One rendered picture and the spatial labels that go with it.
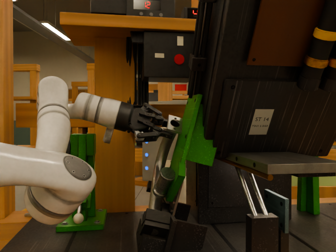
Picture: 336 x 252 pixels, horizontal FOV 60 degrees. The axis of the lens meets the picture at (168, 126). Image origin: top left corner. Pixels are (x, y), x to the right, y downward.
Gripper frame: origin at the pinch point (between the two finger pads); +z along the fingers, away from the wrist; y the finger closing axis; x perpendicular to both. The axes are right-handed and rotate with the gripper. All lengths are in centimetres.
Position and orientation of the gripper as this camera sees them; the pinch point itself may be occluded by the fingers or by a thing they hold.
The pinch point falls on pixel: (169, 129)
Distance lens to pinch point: 78.5
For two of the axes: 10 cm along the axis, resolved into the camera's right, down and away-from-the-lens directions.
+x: -2.8, 6.7, 6.9
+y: 0.8, -7.0, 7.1
